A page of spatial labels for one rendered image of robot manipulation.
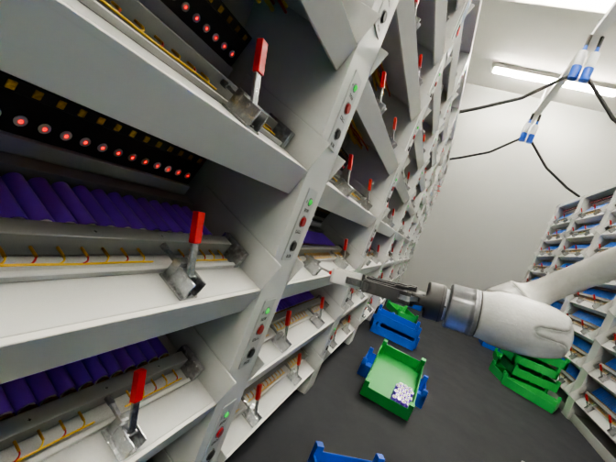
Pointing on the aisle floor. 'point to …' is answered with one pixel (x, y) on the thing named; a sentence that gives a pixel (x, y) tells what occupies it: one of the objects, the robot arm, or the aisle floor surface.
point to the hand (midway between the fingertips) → (347, 278)
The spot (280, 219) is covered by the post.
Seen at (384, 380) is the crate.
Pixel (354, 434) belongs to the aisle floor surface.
